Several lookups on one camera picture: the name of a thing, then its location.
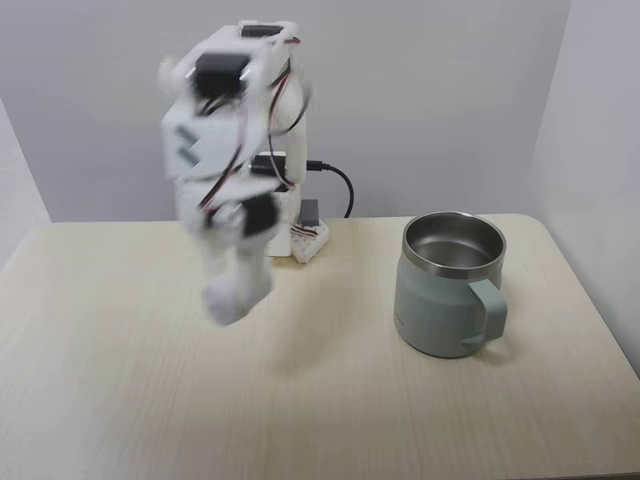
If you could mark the grey clamp block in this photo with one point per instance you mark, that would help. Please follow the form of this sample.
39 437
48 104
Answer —
310 212

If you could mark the pale green steel mug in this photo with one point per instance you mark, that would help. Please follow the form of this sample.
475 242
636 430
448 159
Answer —
445 300

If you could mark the white perforated table clamp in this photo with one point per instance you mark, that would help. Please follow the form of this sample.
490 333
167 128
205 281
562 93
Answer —
311 245

